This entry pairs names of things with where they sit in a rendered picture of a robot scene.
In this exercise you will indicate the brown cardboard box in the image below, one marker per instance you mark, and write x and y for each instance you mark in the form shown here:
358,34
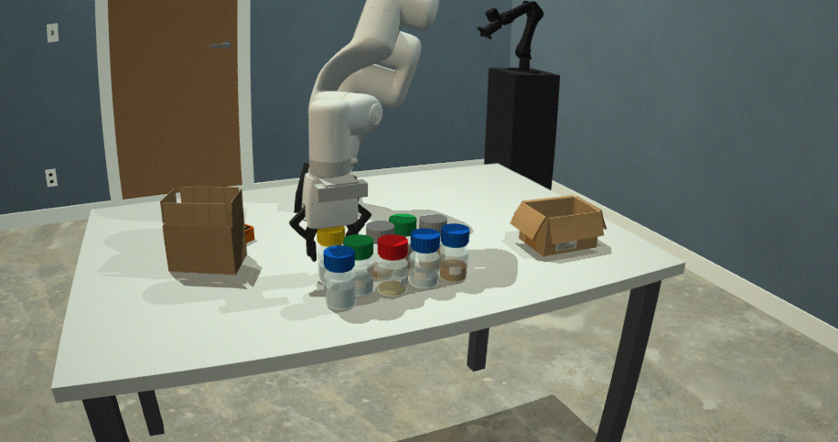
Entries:
560,229
201,237

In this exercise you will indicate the orange digital multimeter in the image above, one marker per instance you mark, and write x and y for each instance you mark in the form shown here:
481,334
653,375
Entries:
249,233

